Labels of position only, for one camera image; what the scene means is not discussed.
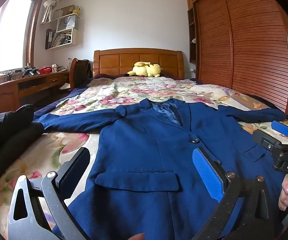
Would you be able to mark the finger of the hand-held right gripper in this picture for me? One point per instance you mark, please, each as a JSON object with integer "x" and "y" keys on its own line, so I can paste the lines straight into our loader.
{"x": 282, "y": 128}
{"x": 265, "y": 140}

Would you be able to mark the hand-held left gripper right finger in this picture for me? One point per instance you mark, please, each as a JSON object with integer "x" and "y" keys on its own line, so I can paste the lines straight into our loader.
{"x": 206, "y": 172}

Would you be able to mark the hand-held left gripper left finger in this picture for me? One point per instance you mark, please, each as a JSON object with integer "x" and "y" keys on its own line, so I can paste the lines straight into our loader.
{"x": 71, "y": 175}

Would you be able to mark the blue blazer jacket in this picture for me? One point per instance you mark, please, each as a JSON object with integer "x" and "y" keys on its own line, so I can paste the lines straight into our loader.
{"x": 144, "y": 150}

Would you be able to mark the pile of black clothes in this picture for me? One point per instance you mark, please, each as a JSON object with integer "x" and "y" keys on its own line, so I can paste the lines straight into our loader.
{"x": 9, "y": 130}

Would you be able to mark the person's left hand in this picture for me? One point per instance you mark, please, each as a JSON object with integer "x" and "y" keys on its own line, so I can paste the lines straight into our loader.
{"x": 138, "y": 237}

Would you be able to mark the navy bed sheet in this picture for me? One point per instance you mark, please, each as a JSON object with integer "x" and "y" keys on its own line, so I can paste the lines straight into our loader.
{"x": 59, "y": 100}

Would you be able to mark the wooden louvred wardrobe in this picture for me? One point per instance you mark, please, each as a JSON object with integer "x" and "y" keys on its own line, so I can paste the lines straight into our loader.
{"x": 246, "y": 42}

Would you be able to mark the floral blanket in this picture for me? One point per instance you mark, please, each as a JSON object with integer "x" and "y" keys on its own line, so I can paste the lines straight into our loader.
{"x": 124, "y": 91}

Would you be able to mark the wooden chair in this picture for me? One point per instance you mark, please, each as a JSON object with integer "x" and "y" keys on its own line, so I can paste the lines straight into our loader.
{"x": 72, "y": 75}

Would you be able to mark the black backpack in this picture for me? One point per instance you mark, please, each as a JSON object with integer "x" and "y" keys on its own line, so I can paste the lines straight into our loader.
{"x": 82, "y": 72}

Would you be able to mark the wooden desk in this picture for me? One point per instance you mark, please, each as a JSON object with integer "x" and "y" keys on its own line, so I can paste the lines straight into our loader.
{"x": 4, "y": 95}

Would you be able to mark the red basket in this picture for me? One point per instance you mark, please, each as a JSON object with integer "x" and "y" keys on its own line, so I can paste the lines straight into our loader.
{"x": 45, "y": 70}

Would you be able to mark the white carton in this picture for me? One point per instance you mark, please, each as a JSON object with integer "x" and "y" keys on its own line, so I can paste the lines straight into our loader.
{"x": 54, "y": 68}

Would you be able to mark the black tools on desk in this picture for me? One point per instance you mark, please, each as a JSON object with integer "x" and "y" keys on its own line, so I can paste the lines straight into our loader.
{"x": 31, "y": 71}

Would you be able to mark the yellow plush toy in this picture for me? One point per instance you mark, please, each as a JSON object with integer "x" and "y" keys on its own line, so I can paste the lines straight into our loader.
{"x": 146, "y": 70}

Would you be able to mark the wooden bed headboard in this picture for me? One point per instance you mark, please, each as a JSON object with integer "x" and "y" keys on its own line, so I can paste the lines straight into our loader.
{"x": 114, "y": 61}

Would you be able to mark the white paper bag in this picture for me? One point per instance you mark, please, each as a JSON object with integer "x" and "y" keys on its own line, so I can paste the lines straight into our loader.
{"x": 67, "y": 22}

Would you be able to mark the window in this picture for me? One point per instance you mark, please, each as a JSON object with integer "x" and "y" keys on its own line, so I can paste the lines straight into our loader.
{"x": 9, "y": 30}

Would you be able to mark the tied white curtain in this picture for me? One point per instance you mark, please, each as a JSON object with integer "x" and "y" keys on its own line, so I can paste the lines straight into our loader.
{"x": 51, "y": 5}

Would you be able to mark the white wall shelf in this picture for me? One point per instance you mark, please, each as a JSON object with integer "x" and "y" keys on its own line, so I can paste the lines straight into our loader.
{"x": 70, "y": 38}

